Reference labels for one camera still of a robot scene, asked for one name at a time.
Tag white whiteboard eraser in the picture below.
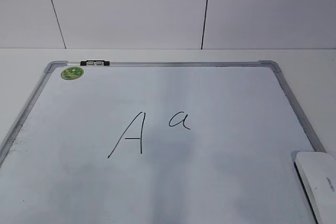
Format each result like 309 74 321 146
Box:
291 151 335 224

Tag black and clear board clip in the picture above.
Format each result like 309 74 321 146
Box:
80 60 110 66

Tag round green magnet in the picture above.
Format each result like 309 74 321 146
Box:
61 67 84 80

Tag white board with grey frame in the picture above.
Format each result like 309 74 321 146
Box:
1 61 326 223

